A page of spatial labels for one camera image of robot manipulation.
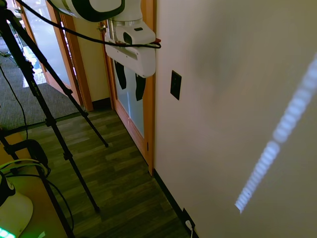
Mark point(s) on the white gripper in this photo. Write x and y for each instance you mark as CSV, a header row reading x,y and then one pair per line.
x,y
133,58

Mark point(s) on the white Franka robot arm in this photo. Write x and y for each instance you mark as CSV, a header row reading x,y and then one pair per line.
x,y
99,7

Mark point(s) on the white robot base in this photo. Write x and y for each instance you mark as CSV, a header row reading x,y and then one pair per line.
x,y
13,208

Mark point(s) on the wooden framed glass door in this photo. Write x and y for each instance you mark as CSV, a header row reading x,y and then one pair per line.
x,y
131,99
47,44

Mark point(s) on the black clamp on table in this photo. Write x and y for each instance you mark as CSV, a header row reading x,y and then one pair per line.
x,y
27,151

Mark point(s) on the wooden table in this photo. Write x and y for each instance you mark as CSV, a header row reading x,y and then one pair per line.
x,y
37,193

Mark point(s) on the white power plug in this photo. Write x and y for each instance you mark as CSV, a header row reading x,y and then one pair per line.
x,y
190,226

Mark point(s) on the black wall light switch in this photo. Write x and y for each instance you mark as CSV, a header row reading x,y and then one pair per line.
x,y
175,84

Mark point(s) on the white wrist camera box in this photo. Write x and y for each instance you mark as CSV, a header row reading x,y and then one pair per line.
x,y
135,34

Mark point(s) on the black camera tripod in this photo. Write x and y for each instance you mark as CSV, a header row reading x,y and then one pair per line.
x,y
47,99

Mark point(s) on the black wall power outlet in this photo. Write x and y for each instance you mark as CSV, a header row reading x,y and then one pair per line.
x,y
187,218

